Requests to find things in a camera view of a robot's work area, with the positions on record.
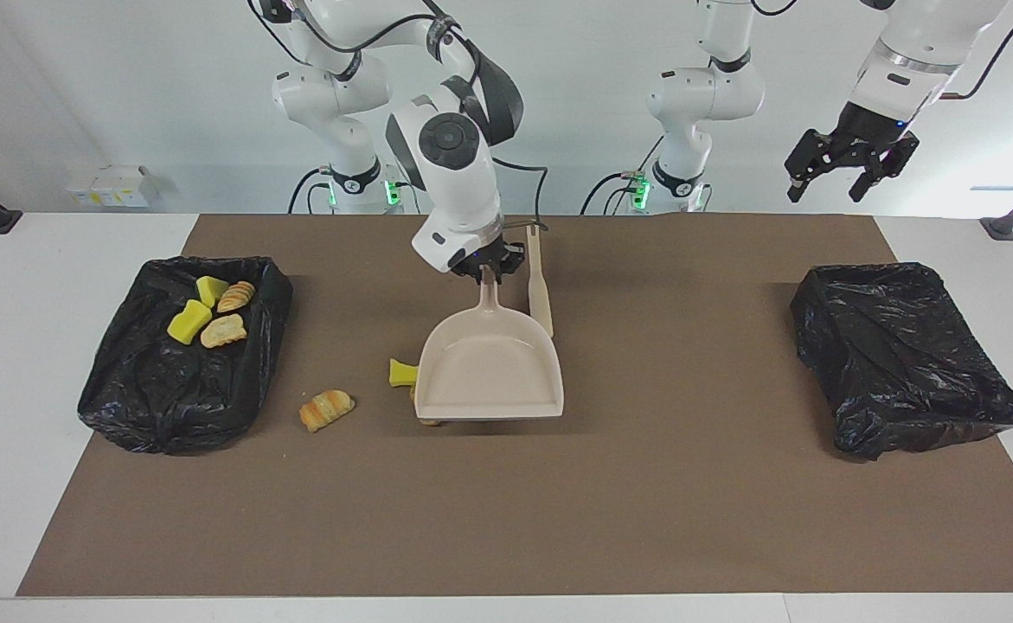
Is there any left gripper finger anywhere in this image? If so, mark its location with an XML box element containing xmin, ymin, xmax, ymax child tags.
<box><xmin>785</xmin><ymin>128</ymin><xmax>844</xmax><ymax>204</ymax></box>
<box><xmin>848</xmin><ymin>134</ymin><xmax>920</xmax><ymax>204</ymax></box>

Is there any beige brush with black bristles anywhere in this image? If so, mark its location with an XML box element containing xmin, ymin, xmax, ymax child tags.
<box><xmin>525</xmin><ymin>226</ymin><xmax>555</xmax><ymax>339</ymax></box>

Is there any beige plastic dustpan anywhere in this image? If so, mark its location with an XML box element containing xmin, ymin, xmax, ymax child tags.
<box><xmin>414</xmin><ymin>277</ymin><xmax>566</xmax><ymax>423</ymax></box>

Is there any orange striped croissant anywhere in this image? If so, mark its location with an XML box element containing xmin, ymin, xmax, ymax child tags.
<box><xmin>299</xmin><ymin>390</ymin><xmax>356</xmax><ymax>434</ymax></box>

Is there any lumpy beige bread piece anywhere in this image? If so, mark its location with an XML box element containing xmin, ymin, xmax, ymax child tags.
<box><xmin>215</xmin><ymin>280</ymin><xmax>257</xmax><ymax>315</ymax></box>

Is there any wedge beige bread piece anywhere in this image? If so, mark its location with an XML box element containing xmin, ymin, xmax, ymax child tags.
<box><xmin>200</xmin><ymin>312</ymin><xmax>248</xmax><ymax>350</ymax></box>

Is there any yellow sponge with green layer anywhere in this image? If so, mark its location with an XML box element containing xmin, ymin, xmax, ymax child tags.
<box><xmin>165</xmin><ymin>299</ymin><xmax>214</xmax><ymax>346</ymax></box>

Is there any black bag lined bin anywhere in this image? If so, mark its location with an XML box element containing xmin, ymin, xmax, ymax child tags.
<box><xmin>789</xmin><ymin>262</ymin><xmax>1013</xmax><ymax>461</ymax></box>
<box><xmin>77</xmin><ymin>255</ymin><xmax>294</xmax><ymax>456</ymax></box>

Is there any large brown table mat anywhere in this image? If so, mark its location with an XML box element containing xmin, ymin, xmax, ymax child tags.
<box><xmin>17</xmin><ymin>214</ymin><xmax>1013</xmax><ymax>598</ymax></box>

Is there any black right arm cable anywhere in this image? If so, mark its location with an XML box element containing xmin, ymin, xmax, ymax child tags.
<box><xmin>247</xmin><ymin>0</ymin><xmax>552</xmax><ymax>233</ymax></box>

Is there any black base cable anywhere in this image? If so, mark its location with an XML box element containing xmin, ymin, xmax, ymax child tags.
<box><xmin>580</xmin><ymin>138</ymin><xmax>667</xmax><ymax>215</ymax></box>
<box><xmin>288</xmin><ymin>166</ymin><xmax>336</xmax><ymax>215</ymax></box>

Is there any white wall box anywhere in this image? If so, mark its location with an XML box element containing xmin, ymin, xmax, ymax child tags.
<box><xmin>65</xmin><ymin>164</ymin><xmax>159</xmax><ymax>209</ymax></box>

